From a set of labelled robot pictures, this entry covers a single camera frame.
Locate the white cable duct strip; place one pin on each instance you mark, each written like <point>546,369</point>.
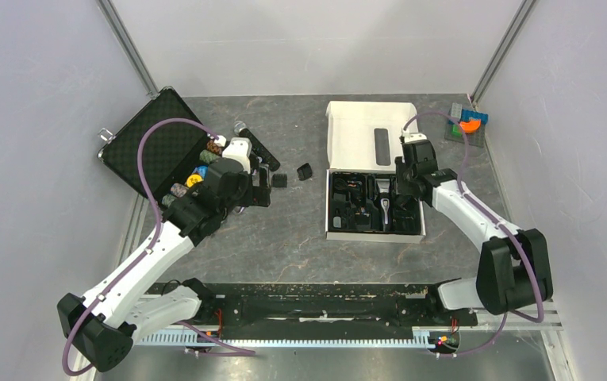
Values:
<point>186,338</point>

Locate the black microphone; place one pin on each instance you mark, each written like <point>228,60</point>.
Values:
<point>259,149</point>

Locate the white clipper kit box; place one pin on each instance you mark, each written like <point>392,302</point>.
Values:
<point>362,144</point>

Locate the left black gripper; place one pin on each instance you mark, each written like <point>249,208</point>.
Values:
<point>259,194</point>

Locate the black clipper comb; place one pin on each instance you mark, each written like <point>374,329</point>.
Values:
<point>304,172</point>
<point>279,180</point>

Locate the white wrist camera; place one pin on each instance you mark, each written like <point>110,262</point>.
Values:
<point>239,149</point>
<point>412,138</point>

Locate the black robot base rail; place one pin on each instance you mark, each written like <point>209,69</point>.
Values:
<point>237,304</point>

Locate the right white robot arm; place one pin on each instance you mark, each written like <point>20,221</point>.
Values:
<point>514,273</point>

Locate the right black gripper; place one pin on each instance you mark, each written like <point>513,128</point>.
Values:
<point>401,187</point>

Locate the green toy brick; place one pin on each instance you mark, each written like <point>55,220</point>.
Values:
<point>455,131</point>

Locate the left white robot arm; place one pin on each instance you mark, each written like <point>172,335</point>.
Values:
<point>105,322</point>

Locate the grey toy brick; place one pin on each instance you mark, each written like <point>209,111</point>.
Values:
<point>455,113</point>

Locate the silver hair clipper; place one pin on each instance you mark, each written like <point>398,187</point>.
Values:
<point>383,192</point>

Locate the yellow dealer button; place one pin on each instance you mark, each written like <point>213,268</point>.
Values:
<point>193,179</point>

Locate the grey toy brick baseplate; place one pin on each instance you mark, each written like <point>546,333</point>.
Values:
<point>476,139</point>

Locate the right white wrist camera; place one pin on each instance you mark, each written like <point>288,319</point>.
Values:
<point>412,138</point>

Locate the green chip stack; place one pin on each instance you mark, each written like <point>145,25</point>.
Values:
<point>208,157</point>

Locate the orange brown chip stack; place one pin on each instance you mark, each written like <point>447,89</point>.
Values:
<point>214,147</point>

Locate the blue toy brick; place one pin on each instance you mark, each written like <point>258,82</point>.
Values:
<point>468,115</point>

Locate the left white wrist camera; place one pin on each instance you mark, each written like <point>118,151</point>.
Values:
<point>239,149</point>

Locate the orange curved toy piece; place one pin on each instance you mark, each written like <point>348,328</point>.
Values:
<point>470,126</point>

